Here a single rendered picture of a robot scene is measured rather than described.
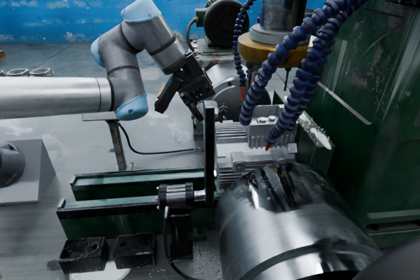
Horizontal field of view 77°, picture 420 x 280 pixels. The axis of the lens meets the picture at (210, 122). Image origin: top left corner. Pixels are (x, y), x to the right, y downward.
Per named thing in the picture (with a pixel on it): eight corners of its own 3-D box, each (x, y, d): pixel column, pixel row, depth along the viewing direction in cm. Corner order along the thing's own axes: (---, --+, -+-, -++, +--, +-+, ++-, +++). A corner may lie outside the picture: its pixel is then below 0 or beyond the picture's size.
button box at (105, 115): (139, 118, 94) (138, 104, 94) (135, 118, 87) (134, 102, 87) (89, 120, 92) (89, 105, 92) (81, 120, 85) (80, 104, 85)
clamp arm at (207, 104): (215, 195, 64) (216, 99, 51) (216, 204, 61) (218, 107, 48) (200, 195, 63) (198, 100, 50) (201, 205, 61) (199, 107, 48)
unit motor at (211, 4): (232, 75, 147) (237, -8, 125) (245, 102, 118) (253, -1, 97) (187, 77, 144) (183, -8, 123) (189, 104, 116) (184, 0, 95)
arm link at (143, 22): (124, 8, 62) (152, -11, 58) (152, 48, 67) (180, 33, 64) (110, 18, 55) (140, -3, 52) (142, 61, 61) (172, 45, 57)
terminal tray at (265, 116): (280, 125, 76) (284, 104, 72) (294, 147, 67) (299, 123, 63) (240, 127, 75) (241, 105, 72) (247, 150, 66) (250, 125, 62)
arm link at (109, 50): (94, 79, 61) (129, 59, 56) (85, 36, 63) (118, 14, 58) (119, 85, 68) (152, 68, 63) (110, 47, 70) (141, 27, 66)
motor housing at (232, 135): (270, 158, 87) (278, 107, 78) (290, 202, 71) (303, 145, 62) (210, 162, 86) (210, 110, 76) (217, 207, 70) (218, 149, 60)
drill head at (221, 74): (248, 101, 126) (252, 49, 113) (270, 145, 95) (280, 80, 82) (195, 103, 124) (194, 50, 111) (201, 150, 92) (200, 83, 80)
